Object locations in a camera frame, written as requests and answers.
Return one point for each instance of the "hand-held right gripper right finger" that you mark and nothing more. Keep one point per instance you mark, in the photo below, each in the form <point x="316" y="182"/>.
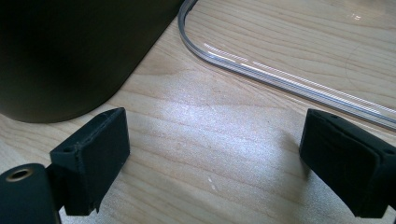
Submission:
<point x="345" y="165"/>

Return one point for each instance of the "dark cylindrical container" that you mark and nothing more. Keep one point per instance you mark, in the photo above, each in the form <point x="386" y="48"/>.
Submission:
<point x="62" y="53"/>

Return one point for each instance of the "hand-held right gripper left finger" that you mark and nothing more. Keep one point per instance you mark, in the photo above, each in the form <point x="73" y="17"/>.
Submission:
<point x="90" y="161"/>

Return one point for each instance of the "clear plastic tray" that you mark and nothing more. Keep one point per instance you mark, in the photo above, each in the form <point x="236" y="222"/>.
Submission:
<point x="295" y="53"/>

